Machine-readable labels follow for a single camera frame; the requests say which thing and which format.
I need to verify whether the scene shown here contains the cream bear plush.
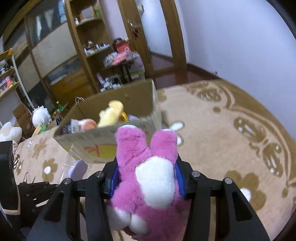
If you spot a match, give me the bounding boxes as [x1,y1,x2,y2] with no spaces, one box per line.
[0,121,23,154]

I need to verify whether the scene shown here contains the green frog toy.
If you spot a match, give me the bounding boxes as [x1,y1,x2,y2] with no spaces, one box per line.
[34,123,48,135]

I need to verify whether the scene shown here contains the small cluttered side table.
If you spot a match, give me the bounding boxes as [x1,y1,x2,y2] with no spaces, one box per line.
[103,51,145,83]

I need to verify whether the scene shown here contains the wooden door with glass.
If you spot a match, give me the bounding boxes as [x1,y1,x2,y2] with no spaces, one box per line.
[118,0,187,77]

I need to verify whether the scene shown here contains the pink white plush toy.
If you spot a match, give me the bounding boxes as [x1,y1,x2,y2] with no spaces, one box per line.
[106,125,190,240]

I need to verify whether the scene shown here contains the wooden wardrobe cabinet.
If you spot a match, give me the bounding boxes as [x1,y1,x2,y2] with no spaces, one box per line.
[1,1,93,111]

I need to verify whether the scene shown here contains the lavender packaged plush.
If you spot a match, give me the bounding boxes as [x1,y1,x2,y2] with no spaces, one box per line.
[60,142,95,183]

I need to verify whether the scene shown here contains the wooden corner shelf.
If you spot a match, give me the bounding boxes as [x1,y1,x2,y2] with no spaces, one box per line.
[64,0,122,93]

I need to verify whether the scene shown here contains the purple round plush doll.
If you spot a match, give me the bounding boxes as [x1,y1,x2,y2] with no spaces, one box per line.
[127,114,139,121]

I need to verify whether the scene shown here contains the yellow plush toy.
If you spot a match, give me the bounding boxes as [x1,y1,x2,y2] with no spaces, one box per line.
[97,100,128,128]

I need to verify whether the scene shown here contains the white spiky plush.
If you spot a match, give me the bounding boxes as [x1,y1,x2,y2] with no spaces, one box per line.
[32,105,52,128]

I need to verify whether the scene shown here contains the white ladder shelf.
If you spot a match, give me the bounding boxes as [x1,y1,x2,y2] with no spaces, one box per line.
[1,48,34,108]

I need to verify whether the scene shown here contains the cardboard storage box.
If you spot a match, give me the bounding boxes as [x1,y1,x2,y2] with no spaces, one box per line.
[54,79,162,163]

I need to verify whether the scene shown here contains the black tissue pack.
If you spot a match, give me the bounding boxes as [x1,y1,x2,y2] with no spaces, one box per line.
[61,123,72,135]

